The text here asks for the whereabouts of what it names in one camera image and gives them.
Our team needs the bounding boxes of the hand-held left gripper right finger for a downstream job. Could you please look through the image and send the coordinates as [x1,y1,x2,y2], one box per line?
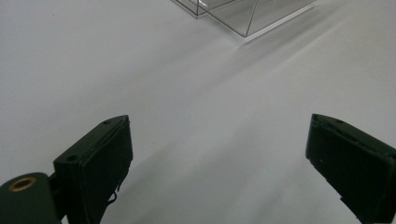
[304,113,396,224]

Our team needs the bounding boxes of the clear acrylic box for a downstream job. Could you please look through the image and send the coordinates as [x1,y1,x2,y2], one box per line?
[170,0,318,38]

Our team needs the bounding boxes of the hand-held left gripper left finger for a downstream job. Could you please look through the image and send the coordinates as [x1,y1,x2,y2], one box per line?
[52,114,134,224]

